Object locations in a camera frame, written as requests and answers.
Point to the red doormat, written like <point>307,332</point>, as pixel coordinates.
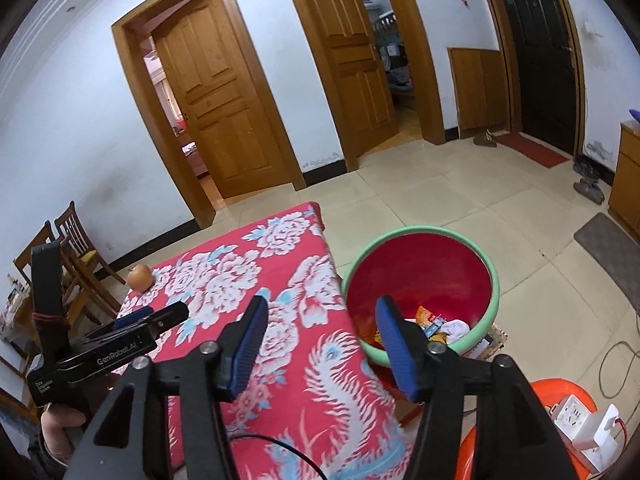
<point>532,150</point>

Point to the wooden wall panel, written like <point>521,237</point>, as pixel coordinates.
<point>475,95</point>

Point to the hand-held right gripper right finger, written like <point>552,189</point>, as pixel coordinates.
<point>395,350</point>

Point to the grey floor mat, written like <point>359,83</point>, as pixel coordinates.
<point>610,245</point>

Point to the person's left hand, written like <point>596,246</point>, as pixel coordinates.
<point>60,435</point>

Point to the apple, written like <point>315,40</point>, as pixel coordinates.
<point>139,277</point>

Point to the orange plastic stool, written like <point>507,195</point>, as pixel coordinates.
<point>540,390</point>

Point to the white charger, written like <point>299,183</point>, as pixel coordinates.
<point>597,427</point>

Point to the brown shoe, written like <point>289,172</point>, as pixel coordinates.
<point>485,139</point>

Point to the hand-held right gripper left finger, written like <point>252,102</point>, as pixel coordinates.
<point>247,350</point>

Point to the wooden chair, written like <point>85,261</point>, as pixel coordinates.
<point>75,225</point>
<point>46,232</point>

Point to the red bin with green rim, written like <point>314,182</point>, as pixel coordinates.
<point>415,270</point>

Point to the person's left forearm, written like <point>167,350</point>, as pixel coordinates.
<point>45,470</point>

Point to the red floral tablecloth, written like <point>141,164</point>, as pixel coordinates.
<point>280,270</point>

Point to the printed cardboard box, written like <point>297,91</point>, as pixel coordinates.
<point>487,345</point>

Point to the wooden door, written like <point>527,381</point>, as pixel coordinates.
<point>350,70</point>
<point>220,100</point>

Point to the white wall switch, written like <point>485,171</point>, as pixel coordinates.
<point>590,28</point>

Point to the white power strip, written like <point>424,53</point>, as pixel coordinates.
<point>570,412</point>

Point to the wooden cabinet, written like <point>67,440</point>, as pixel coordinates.
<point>627,175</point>

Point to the wooden door frame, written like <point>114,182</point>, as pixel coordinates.
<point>492,5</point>
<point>427,90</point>
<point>165,5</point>

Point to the orange snack packet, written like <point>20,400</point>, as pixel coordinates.
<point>425,316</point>

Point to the black door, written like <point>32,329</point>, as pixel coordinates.
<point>540,60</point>

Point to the purple plastic item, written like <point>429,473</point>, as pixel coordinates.
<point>635,115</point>

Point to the grey shoe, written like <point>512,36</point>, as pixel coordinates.
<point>590,191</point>

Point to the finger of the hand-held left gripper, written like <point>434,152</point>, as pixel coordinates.
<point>172,316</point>
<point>132,317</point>

